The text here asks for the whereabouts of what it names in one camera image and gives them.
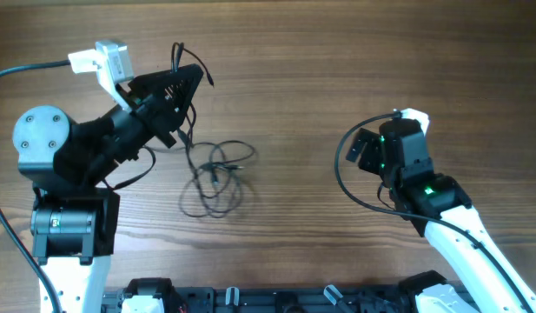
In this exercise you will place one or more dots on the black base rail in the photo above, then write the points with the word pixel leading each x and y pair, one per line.
pixel 293 300

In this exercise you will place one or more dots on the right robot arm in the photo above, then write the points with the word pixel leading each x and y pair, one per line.
pixel 442 213

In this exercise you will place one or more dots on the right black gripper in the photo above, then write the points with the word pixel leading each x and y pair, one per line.
pixel 368 161

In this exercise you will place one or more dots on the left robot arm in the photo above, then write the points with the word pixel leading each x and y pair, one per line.
pixel 75 212

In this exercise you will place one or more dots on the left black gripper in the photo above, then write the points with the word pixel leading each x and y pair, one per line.
pixel 153 113

